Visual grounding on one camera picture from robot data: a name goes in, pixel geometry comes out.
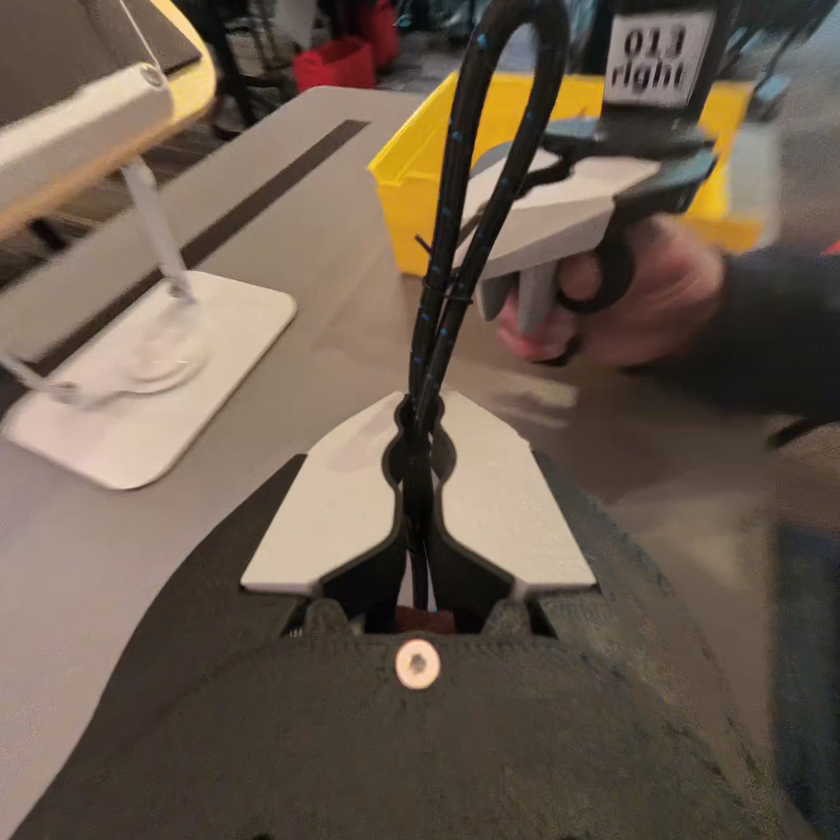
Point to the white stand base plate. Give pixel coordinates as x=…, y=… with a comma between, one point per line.
x=171, y=394

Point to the yellow plastic bin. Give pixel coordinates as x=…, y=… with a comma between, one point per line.
x=420, y=171

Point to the red plastic bin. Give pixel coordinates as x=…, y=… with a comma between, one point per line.
x=335, y=66
x=381, y=26

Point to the person's right hand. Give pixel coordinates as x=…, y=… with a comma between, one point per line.
x=656, y=302

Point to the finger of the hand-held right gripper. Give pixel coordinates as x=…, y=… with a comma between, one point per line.
x=496, y=177
x=565, y=217

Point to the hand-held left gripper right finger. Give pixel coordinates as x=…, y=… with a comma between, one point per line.
x=519, y=519

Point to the person's right forearm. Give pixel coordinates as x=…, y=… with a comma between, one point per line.
x=775, y=335

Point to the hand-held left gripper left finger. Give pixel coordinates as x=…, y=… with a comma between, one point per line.
x=328, y=519

